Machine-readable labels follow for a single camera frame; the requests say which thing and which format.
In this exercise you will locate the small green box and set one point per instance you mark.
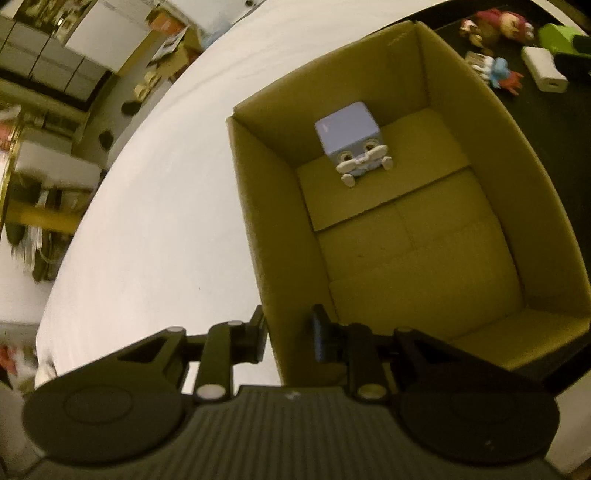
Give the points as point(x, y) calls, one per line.
point(558, 36)

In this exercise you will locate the white charger block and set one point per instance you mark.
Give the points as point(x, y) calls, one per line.
point(542, 67)

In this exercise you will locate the orange bag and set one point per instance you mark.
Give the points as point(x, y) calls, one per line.
point(162, 19)

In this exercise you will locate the pink-haired toy figure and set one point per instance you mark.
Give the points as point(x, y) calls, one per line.
point(480, 23)

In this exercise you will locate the beige slippers pair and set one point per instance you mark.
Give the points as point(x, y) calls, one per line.
point(147, 85)

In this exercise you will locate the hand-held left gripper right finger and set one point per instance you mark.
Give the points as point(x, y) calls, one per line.
point(319, 337)

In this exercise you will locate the blue cube toy figure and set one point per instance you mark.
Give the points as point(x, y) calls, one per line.
point(346, 134)

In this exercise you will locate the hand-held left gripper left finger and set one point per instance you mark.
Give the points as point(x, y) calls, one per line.
point(256, 339)

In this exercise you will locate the magazine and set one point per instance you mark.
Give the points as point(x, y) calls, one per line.
point(168, 44)

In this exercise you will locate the white cabinet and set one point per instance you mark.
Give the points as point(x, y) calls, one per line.
point(108, 32)

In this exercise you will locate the black slipper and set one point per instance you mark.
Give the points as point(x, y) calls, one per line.
point(130, 107)
point(106, 138)

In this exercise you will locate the yellow round stand table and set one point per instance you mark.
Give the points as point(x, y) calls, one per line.
point(46, 217)

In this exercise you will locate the blue and red toy figure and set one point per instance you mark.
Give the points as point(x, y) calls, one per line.
point(501, 69)

